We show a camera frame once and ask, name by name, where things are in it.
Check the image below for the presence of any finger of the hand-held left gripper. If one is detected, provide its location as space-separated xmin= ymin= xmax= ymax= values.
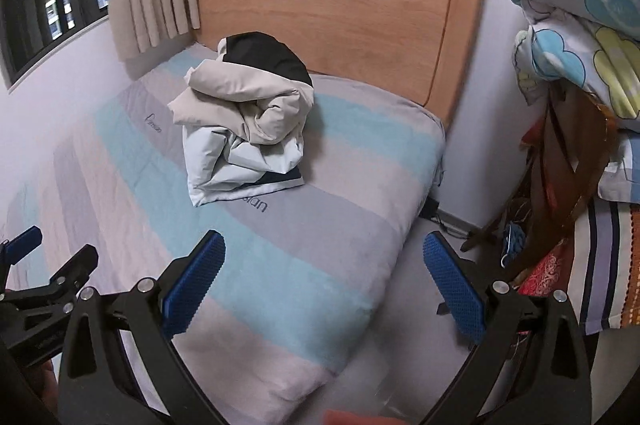
xmin=0 ymin=244 xmax=99 ymax=313
xmin=0 ymin=226 xmax=43 ymax=266

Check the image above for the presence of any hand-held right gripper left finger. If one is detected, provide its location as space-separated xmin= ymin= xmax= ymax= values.
xmin=59 ymin=230 xmax=227 ymax=425

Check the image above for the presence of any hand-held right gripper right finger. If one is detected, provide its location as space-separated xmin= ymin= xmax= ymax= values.
xmin=422 ymin=231 xmax=593 ymax=425

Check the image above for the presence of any cream and black hooded jacket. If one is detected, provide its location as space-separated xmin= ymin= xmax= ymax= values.
xmin=167 ymin=32 xmax=315 ymax=146

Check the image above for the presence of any person's left hand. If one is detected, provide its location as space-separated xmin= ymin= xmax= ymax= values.
xmin=37 ymin=360 xmax=60 ymax=411

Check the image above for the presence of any person's right hand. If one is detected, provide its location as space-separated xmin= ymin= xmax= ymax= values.
xmin=324 ymin=409 xmax=406 ymax=425

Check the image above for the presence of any black power adapter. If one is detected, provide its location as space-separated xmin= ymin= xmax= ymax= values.
xmin=419 ymin=198 xmax=451 ymax=226

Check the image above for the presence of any red patterned cloth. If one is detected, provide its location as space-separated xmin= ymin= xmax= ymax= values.
xmin=517 ymin=250 xmax=576 ymax=298

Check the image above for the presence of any striped bed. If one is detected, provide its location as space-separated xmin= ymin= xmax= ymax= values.
xmin=0 ymin=42 xmax=447 ymax=425

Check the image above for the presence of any striped blanket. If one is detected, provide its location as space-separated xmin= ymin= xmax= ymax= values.
xmin=570 ymin=200 xmax=640 ymax=336

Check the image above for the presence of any pale folded bedding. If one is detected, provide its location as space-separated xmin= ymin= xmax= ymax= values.
xmin=597 ymin=135 xmax=640 ymax=203

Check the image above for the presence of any wooden headboard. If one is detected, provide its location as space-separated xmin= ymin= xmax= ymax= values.
xmin=192 ymin=0 xmax=492 ymax=128

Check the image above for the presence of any floral quilt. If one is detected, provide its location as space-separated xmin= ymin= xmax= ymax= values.
xmin=509 ymin=0 xmax=640 ymax=133

